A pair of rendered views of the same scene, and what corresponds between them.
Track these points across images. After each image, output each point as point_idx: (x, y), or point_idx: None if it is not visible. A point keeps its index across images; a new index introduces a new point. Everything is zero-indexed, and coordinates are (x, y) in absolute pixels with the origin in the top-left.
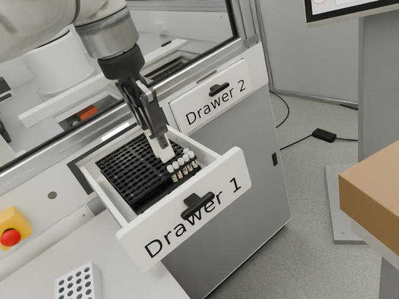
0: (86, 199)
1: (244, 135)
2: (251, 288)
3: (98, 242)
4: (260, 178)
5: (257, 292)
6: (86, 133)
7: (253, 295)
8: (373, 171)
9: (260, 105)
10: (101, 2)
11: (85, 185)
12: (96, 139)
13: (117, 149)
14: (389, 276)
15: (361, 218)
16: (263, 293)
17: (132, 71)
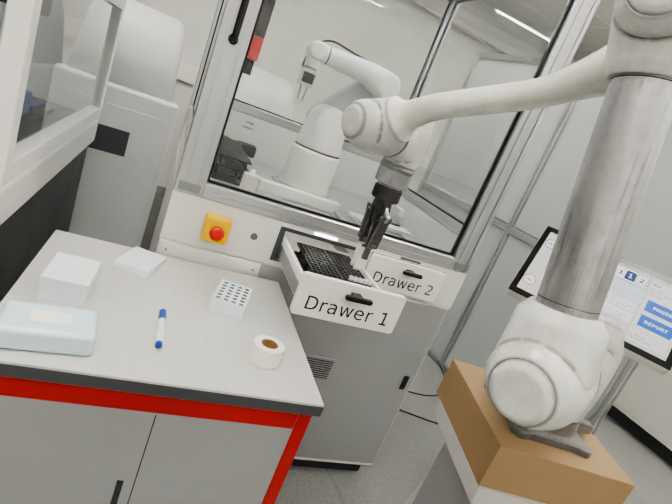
0: (265, 261)
1: (398, 333)
2: (285, 487)
3: (255, 290)
4: (380, 387)
5: (288, 495)
6: (311, 219)
7: (282, 493)
8: (475, 372)
9: (429, 322)
10: (408, 159)
11: (275, 251)
12: (311, 229)
13: (317, 248)
14: (433, 472)
15: (446, 397)
16: (293, 500)
17: (389, 201)
